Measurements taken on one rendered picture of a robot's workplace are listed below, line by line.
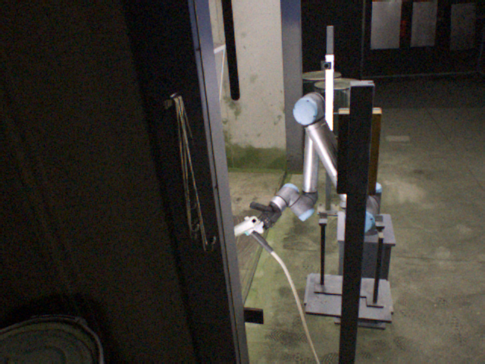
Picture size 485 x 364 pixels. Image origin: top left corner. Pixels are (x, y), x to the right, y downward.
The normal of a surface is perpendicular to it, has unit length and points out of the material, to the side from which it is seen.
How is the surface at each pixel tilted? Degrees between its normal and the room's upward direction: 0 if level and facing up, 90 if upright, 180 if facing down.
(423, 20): 80
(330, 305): 0
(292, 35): 90
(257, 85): 90
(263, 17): 90
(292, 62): 90
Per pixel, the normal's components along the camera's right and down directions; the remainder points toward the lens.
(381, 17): -0.25, 0.29
